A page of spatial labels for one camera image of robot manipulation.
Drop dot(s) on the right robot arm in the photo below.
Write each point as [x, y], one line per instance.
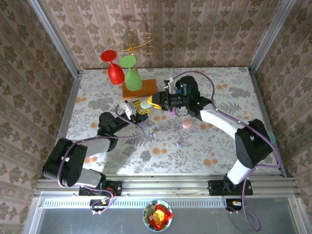
[253, 143]

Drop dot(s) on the patterned bowl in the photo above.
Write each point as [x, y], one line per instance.
[145, 217]

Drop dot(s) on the floral tablecloth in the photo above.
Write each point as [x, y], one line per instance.
[207, 146]

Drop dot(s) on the gold glass rack wooden base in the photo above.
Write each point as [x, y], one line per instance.
[148, 89]

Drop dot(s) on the pink earbud charging case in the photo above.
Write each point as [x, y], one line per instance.
[187, 123]

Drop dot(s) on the black power connector box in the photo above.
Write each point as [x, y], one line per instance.
[230, 207]
[97, 206]

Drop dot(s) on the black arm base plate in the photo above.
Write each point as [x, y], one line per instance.
[117, 189]
[214, 187]

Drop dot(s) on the teal round dish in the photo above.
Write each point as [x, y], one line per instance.
[271, 139]

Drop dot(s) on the aluminium frame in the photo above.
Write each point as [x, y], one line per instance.
[170, 186]

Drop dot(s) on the red snack packet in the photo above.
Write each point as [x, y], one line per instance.
[161, 219]

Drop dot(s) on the green wine glass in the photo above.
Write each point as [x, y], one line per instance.
[132, 79]

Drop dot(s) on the red wine glass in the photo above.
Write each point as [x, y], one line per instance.
[115, 73]

